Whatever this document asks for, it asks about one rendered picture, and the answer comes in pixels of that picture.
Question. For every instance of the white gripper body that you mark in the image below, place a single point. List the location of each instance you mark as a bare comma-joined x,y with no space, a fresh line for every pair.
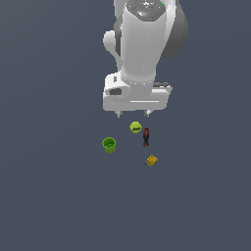
134,99

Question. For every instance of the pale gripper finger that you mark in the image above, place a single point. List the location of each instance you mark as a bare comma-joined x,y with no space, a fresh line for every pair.
119,113
146,113

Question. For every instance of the yellow-green tennis ball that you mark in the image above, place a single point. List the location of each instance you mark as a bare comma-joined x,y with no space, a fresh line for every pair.
135,127

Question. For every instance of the green plastic cup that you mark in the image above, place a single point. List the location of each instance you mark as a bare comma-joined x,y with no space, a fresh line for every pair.
109,144

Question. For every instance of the small yellow block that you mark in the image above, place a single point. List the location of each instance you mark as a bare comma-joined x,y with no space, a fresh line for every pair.
151,160

